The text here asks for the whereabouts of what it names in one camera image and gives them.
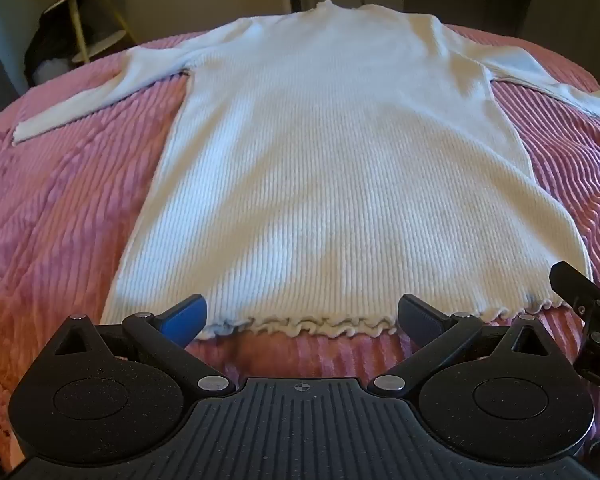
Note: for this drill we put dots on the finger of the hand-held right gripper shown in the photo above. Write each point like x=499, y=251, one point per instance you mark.
x=582, y=285

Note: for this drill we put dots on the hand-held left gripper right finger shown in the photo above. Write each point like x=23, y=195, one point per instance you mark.
x=420, y=321

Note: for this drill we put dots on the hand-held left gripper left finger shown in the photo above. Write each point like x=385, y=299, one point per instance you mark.
x=182, y=321

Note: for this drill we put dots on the white ribbed sweater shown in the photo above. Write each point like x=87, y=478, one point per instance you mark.
x=330, y=160

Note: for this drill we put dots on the pink ribbed blanket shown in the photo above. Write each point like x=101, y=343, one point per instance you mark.
x=70, y=210

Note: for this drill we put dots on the white bin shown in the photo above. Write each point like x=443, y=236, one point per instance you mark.
x=52, y=70

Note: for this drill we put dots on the round side table yellow legs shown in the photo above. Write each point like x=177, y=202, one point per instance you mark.
x=80, y=5

